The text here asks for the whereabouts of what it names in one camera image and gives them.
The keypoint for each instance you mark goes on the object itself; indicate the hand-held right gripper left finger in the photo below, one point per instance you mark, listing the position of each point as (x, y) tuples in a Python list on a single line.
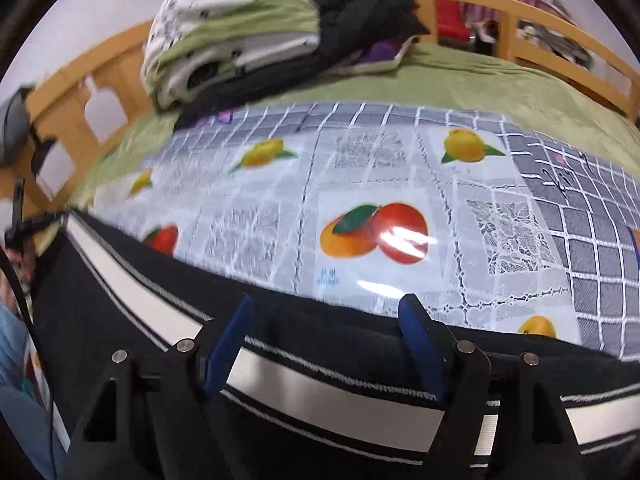
[(227, 350)]

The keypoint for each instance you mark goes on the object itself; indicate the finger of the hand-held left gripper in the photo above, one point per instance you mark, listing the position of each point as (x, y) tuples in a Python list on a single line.
[(37, 224)]

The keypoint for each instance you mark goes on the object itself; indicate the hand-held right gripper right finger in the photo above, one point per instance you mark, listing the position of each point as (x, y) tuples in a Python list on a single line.
[(422, 350)]

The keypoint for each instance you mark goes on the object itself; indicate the black pants white waistband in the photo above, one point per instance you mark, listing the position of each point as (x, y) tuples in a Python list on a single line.
[(125, 320)]

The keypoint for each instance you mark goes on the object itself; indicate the grey cloth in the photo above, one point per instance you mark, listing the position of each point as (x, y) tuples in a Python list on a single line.
[(12, 125)]

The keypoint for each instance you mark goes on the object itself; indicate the person's blue jeans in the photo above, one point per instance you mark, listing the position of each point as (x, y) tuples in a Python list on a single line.
[(15, 385)]

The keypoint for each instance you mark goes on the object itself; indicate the fruit print plastic tablecloth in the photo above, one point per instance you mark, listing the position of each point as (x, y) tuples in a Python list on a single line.
[(350, 185)]

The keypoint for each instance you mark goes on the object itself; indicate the folded white green quilt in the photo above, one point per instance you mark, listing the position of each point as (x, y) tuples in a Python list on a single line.
[(225, 25)]

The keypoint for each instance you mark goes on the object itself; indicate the green blanket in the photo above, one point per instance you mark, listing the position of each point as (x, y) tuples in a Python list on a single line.
[(475, 80)]

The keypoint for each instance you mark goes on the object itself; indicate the purple white cloth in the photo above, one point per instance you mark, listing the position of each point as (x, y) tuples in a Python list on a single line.
[(380, 52)]

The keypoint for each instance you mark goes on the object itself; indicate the red chair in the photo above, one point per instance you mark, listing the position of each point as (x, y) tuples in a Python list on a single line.
[(450, 17)]

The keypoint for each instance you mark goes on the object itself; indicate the pile of black clothing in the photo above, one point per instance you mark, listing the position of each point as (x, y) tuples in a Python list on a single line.
[(360, 10)]

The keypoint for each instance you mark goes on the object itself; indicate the wooden bed frame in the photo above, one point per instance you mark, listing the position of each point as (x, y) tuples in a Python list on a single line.
[(60, 105)]

